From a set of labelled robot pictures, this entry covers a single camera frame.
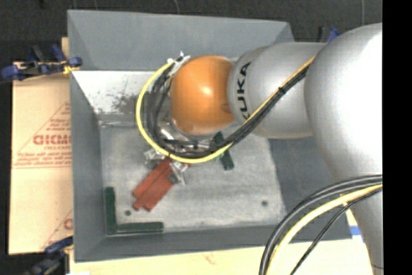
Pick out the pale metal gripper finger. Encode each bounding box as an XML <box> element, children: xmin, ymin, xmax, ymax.
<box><xmin>144</xmin><ymin>148</ymin><xmax>164</xmax><ymax>169</ymax></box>
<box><xmin>169</xmin><ymin>160</ymin><xmax>189</xmax><ymax>186</ymax></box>

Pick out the red-brown flat block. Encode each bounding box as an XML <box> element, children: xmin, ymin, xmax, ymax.
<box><xmin>132</xmin><ymin>167</ymin><xmax>174</xmax><ymax>211</ymax></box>
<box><xmin>131</xmin><ymin>158</ymin><xmax>172</xmax><ymax>199</ymax></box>
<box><xmin>143</xmin><ymin>182</ymin><xmax>177</xmax><ymax>213</ymax></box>

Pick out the grey metal bin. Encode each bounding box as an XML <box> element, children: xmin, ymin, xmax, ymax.
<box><xmin>66</xmin><ymin>9</ymin><xmax>352</xmax><ymax>262</ymax></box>

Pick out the brown cardboard board, red print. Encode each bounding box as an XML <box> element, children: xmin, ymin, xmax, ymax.
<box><xmin>7</xmin><ymin>36</ymin><xmax>75</xmax><ymax>256</ymax></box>

